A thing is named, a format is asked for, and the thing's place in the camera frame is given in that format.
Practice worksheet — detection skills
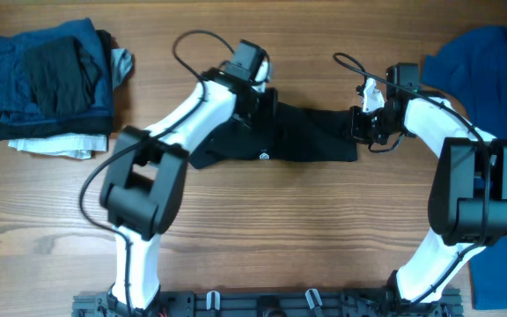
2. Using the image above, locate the folded black garment underneath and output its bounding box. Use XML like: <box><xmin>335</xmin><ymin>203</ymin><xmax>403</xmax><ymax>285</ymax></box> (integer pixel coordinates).
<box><xmin>0</xmin><ymin>49</ymin><xmax>114</xmax><ymax>141</ymax></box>

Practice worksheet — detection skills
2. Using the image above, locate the black polo shirt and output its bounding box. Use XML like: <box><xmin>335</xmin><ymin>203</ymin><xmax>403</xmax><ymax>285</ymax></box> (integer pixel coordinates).
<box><xmin>189</xmin><ymin>102</ymin><xmax>357</xmax><ymax>169</ymax></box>

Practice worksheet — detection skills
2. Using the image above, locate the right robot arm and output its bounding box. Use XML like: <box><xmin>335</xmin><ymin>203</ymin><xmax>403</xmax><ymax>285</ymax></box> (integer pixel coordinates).
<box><xmin>349</xmin><ymin>63</ymin><xmax>507</xmax><ymax>309</ymax></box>

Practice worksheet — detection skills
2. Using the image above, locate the folded blue garment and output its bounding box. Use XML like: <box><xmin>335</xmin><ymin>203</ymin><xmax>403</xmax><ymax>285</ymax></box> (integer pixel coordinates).
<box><xmin>0</xmin><ymin>18</ymin><xmax>114</xmax><ymax>126</ymax></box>

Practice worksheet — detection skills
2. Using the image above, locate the folded black garment on top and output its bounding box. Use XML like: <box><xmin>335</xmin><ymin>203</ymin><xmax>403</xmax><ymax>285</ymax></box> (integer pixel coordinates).
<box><xmin>22</xmin><ymin>36</ymin><xmax>102</xmax><ymax>118</ymax></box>

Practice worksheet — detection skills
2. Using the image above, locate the folded white garment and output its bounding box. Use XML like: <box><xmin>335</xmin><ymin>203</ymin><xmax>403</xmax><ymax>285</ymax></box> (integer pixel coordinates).
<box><xmin>8</xmin><ymin>48</ymin><xmax>134</xmax><ymax>160</ymax></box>

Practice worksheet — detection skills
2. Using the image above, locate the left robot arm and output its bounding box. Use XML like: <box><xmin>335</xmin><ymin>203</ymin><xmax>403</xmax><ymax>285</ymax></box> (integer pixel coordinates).
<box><xmin>99</xmin><ymin>41</ymin><xmax>275</xmax><ymax>316</ymax></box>

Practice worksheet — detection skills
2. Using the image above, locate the blue shirt on right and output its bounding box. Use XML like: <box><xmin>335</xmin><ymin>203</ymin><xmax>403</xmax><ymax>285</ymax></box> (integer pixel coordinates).
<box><xmin>422</xmin><ymin>26</ymin><xmax>507</xmax><ymax>310</ymax></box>

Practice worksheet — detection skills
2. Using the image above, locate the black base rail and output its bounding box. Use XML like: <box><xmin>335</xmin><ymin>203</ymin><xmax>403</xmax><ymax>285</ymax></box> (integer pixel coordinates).
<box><xmin>71</xmin><ymin>288</ymin><xmax>465</xmax><ymax>317</ymax></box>

